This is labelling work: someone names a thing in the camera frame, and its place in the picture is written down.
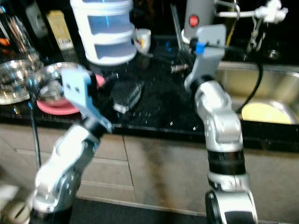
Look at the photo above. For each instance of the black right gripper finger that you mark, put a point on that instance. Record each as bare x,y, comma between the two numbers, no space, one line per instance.
181,25
176,27

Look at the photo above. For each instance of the stainless steel bowl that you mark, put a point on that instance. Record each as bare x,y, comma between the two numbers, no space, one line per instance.
49,84
14,84

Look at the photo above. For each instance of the pink plate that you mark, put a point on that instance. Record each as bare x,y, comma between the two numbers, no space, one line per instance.
56,108

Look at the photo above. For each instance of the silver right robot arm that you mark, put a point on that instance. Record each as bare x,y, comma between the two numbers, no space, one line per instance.
222,130

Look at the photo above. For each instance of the long metal spoon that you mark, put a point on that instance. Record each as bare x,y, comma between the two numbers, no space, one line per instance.
180,68

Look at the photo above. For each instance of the grey kettle with red button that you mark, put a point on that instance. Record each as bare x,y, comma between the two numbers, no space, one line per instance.
198,16

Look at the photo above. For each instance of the white printed mug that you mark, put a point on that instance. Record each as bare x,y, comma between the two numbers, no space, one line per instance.
143,40

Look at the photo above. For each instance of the clear rectangular plastic lid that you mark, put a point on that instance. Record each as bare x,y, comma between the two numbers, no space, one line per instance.
128,97

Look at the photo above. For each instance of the white stacked plastic container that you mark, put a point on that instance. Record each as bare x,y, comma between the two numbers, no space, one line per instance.
103,46

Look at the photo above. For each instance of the white and metal faucet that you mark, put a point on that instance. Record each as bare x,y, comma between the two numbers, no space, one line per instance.
273,11

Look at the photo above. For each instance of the stainless steel sink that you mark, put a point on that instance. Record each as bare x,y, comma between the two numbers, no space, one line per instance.
280,84

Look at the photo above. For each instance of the yellow plate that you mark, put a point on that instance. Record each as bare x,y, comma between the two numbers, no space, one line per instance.
266,113

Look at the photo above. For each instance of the grey tiled counter cabinet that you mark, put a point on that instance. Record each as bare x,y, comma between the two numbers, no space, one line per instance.
159,168

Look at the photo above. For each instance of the yellow tin box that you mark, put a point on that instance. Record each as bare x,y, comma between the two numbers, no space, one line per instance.
60,30

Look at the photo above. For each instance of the clear glass jar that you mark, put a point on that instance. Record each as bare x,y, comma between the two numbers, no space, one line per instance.
16,35

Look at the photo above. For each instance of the dark glass bottle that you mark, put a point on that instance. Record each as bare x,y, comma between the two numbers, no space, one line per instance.
35,18

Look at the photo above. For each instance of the black floor mat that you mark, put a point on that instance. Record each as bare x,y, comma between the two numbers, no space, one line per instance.
135,215

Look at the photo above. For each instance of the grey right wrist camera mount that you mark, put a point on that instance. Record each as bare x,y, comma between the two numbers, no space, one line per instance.
210,49

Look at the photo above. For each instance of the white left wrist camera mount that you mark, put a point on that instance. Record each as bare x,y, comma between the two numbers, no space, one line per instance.
79,93

